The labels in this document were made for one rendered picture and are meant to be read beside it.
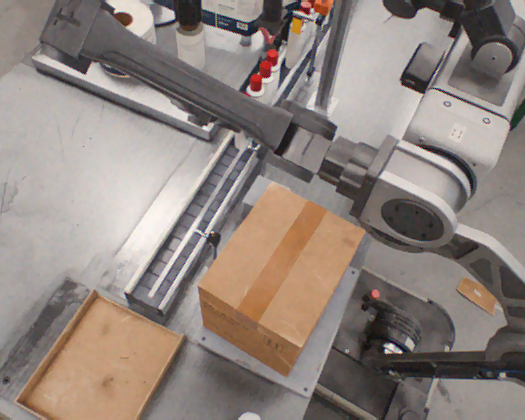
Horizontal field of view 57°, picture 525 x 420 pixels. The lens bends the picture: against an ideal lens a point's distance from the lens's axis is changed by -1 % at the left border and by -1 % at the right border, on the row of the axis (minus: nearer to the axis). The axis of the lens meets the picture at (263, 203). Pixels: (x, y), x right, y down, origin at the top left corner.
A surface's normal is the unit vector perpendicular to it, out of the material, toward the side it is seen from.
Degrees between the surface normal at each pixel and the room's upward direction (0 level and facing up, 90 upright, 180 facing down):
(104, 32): 48
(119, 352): 0
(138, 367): 0
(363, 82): 0
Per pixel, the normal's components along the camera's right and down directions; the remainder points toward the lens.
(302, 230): 0.06, -0.52
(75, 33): 0.33, 0.25
